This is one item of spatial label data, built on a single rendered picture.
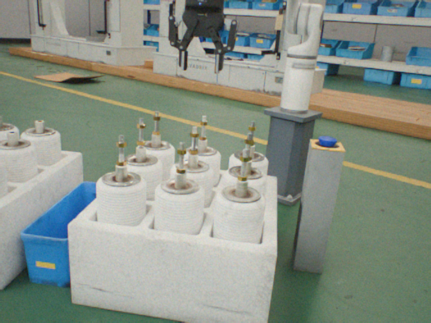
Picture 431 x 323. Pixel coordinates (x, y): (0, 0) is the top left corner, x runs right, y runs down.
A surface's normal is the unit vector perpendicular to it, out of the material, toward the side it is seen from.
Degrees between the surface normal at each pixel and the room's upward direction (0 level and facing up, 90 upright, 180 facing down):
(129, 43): 90
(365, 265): 0
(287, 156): 90
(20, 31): 90
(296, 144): 90
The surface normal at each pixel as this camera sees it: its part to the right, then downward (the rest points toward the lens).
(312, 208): -0.15, 0.32
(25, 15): 0.79, 0.26
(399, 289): 0.07, -0.94
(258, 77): -0.61, 0.22
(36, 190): 0.99, 0.11
